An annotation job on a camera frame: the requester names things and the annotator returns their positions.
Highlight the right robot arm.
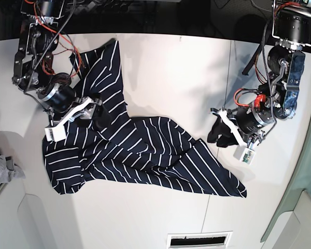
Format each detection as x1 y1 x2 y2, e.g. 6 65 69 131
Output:
12 1 111 131

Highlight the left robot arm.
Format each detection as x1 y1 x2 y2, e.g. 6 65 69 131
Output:
207 1 311 148

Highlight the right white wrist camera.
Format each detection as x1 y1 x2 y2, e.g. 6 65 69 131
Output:
45 125 66 142

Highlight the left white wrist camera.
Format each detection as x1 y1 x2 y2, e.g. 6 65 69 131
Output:
233 146 256 165

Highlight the navy white striped t-shirt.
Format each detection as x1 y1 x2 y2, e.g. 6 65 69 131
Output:
42 40 247 198

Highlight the pale green bin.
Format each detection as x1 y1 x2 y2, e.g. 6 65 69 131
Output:
261 118 311 242

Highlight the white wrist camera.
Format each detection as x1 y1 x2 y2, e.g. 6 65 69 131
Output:
233 146 256 165
45 125 66 142

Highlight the white slotted vent box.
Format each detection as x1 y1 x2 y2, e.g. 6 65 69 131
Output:
166 231 233 249

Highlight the grey clothes pile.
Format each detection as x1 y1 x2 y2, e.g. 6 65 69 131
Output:
0 152 25 186

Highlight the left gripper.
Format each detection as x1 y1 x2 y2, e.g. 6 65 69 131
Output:
207 106 276 148

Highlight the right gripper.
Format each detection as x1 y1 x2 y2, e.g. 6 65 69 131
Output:
37 84 111 131

